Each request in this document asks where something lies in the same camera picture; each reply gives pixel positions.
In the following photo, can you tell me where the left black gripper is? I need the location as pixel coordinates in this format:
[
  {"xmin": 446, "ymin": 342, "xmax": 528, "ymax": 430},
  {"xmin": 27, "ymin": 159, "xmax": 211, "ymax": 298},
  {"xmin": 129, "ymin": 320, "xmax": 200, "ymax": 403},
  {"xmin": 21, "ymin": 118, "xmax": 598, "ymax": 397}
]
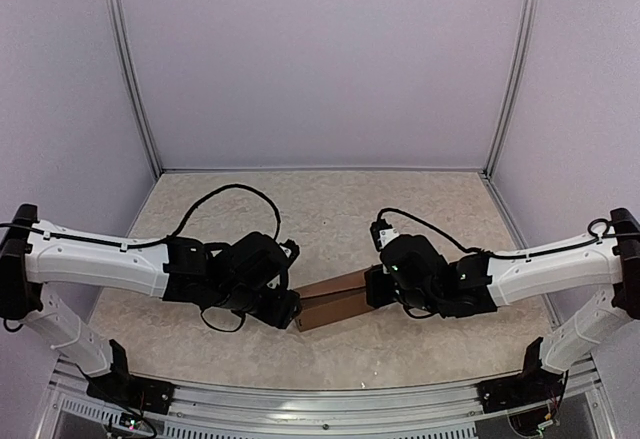
[{"xmin": 215, "ymin": 284, "xmax": 302, "ymax": 331}]

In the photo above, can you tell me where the brown cardboard box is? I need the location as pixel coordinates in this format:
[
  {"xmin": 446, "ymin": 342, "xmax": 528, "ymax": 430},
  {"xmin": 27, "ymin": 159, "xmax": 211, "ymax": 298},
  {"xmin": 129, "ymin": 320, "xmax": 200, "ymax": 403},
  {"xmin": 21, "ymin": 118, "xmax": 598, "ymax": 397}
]
[{"xmin": 295, "ymin": 269, "xmax": 374, "ymax": 332}]

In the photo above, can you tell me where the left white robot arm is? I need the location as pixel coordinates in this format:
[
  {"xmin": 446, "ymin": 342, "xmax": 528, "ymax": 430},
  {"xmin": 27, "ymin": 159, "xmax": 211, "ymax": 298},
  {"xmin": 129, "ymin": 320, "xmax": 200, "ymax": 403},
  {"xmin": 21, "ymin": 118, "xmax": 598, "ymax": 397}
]
[{"xmin": 1, "ymin": 204, "xmax": 301, "ymax": 404}]

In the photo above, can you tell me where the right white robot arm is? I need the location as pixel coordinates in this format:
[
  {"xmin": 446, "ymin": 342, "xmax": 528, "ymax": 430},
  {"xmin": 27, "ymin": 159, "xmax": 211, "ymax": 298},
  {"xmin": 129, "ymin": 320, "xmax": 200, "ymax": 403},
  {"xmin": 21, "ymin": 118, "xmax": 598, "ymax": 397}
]
[{"xmin": 365, "ymin": 208, "xmax": 639, "ymax": 403}]

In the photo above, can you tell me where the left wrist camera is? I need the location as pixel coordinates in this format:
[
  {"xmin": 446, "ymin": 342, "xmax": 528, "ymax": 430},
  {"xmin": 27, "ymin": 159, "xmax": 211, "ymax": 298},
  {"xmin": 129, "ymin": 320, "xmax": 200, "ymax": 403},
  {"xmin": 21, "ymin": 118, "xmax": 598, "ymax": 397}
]
[{"xmin": 279, "ymin": 239, "xmax": 300, "ymax": 267}]

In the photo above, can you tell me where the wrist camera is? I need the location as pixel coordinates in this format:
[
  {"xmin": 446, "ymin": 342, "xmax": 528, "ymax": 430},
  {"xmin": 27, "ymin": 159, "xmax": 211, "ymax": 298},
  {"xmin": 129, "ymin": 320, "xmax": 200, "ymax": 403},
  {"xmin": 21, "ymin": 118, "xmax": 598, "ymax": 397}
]
[
  {"xmin": 279, "ymin": 239, "xmax": 300, "ymax": 267},
  {"xmin": 369, "ymin": 218, "xmax": 399, "ymax": 252}
]

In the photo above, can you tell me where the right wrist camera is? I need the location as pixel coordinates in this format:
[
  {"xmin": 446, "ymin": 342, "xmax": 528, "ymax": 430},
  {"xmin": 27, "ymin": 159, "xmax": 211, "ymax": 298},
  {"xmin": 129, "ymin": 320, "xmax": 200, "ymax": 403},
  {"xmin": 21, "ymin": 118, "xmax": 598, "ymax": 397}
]
[{"xmin": 369, "ymin": 218, "xmax": 399, "ymax": 252}]

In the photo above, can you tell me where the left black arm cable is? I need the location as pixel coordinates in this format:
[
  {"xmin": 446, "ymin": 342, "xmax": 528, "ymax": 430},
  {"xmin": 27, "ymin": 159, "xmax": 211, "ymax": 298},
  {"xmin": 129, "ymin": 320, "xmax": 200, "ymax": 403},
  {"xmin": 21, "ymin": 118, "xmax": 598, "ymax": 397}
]
[{"xmin": 0, "ymin": 184, "xmax": 283, "ymax": 333}]

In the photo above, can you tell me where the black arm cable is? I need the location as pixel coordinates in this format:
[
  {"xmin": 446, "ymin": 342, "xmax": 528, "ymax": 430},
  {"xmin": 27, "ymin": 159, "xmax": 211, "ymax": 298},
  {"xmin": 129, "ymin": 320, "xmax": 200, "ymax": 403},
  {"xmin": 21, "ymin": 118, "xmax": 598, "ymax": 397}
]
[
  {"xmin": 374, "ymin": 207, "xmax": 640, "ymax": 318},
  {"xmin": 0, "ymin": 184, "xmax": 283, "ymax": 333}
]

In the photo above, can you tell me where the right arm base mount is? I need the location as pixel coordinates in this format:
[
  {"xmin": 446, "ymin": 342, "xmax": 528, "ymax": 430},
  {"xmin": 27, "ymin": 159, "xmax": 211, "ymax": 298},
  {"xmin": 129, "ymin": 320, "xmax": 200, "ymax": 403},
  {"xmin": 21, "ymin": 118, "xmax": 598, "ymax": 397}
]
[{"xmin": 476, "ymin": 372, "xmax": 564, "ymax": 414}]

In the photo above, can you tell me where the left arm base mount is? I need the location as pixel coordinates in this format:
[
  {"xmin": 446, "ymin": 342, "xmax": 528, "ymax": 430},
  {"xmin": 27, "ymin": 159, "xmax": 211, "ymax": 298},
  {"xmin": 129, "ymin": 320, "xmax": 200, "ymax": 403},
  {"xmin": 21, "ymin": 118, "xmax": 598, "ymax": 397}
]
[{"xmin": 86, "ymin": 372, "xmax": 176, "ymax": 415}]

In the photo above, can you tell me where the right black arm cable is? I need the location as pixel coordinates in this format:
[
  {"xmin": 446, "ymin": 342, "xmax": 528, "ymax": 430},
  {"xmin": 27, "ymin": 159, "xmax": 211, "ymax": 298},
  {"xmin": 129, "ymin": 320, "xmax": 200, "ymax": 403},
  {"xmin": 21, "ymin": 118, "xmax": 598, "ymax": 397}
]
[{"xmin": 374, "ymin": 207, "xmax": 640, "ymax": 318}]

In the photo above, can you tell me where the front aluminium rail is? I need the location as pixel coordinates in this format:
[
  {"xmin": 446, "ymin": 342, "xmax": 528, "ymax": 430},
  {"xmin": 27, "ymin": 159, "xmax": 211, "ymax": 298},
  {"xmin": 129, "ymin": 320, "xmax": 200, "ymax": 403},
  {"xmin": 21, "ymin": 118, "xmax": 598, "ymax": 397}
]
[{"xmin": 32, "ymin": 358, "xmax": 622, "ymax": 438}]

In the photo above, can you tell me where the right aluminium frame post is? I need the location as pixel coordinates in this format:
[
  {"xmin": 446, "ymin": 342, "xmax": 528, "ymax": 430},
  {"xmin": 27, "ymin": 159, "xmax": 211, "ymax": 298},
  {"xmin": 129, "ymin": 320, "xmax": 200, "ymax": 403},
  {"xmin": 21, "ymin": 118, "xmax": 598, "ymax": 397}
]
[{"xmin": 483, "ymin": 0, "xmax": 538, "ymax": 182}]

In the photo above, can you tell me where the aluminium frame post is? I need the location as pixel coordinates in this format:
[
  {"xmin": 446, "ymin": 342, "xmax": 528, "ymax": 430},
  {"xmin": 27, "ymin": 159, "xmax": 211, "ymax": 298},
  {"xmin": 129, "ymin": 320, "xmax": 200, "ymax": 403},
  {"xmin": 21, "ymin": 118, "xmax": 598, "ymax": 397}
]
[
  {"xmin": 483, "ymin": 0, "xmax": 538, "ymax": 182},
  {"xmin": 106, "ymin": 0, "xmax": 164, "ymax": 180}
]

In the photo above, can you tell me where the left aluminium frame post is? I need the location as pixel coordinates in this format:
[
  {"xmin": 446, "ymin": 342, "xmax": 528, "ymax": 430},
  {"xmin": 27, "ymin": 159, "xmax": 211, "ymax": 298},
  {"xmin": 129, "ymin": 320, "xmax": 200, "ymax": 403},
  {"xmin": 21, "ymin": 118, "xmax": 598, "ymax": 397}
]
[{"xmin": 106, "ymin": 0, "xmax": 164, "ymax": 180}]

